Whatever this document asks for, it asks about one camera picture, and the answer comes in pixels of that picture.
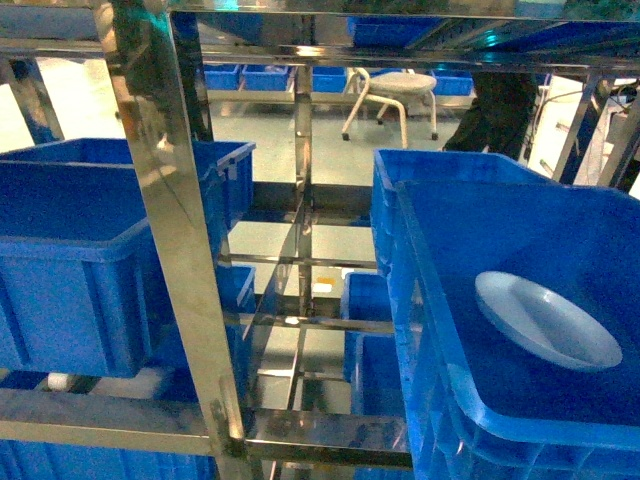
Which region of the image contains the light blue round tray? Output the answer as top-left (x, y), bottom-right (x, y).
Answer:
top-left (474, 271), bottom-right (623, 372)

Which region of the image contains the grey round stool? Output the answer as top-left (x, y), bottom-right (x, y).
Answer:
top-left (341, 68), bottom-right (439, 149)

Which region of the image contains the large blue bin left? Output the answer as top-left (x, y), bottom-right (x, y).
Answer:
top-left (0, 138), bottom-right (257, 380)

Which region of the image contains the stainless steel rack frame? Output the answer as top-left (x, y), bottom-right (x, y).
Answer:
top-left (1, 1), bottom-right (639, 479)

